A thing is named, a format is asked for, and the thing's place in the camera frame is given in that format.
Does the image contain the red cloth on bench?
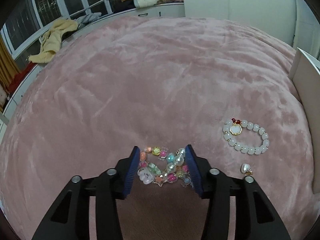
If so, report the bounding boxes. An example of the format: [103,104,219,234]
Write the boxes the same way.
[8,62,36,95]

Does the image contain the pearl earring string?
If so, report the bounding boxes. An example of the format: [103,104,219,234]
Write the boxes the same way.
[240,162,254,176]

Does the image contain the white plastic storage bin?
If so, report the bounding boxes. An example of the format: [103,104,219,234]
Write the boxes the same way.
[289,48,319,194]

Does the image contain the mustard curtain left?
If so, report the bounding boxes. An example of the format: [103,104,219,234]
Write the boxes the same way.
[0,38,21,94]

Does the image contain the colourful bead bracelet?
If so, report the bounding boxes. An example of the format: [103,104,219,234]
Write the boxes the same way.
[137,146,194,188]

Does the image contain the white window bench cabinets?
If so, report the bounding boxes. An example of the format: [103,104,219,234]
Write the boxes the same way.
[0,2,186,140]

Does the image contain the pink plush bed blanket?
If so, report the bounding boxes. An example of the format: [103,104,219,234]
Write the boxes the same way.
[1,17,319,239]

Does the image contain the grey clothes pile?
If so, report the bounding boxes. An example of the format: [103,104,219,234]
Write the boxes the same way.
[75,12,102,25]

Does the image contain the white jade bead bracelet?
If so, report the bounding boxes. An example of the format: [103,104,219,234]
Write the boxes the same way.
[222,117,271,157]

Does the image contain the yellow blanket on bench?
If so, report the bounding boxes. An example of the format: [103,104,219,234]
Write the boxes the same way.
[28,18,78,63]

